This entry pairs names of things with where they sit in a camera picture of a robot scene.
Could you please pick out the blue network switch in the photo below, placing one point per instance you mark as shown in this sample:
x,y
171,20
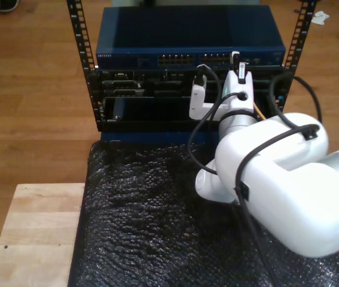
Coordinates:
x,y
157,30

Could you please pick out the black bubble wrap mat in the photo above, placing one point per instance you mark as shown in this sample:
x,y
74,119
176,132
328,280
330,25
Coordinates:
x,y
142,239

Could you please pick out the white crumpled paper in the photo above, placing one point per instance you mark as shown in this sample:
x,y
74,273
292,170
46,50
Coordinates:
x,y
320,18

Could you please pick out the black rack server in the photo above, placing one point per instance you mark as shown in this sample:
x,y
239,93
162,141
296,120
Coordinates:
x,y
127,86

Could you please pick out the person's shoe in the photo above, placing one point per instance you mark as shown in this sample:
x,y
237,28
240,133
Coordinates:
x,y
7,5

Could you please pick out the black perforated rack post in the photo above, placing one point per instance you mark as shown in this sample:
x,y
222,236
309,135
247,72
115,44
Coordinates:
x,y
77,30
305,24

